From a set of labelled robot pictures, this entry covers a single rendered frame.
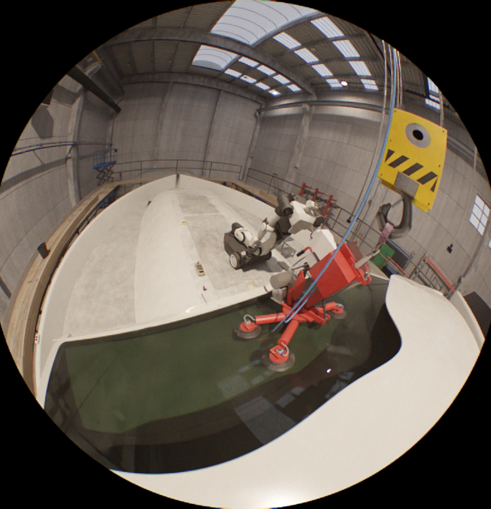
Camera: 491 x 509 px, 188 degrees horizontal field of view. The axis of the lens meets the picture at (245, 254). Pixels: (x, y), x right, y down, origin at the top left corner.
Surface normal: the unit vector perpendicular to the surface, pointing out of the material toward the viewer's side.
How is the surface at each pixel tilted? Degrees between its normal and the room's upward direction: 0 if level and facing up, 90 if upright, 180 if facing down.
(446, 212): 90
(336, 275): 90
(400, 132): 90
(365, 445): 21
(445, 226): 90
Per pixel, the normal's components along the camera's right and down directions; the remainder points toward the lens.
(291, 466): 0.01, -0.95
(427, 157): -0.85, 0.14
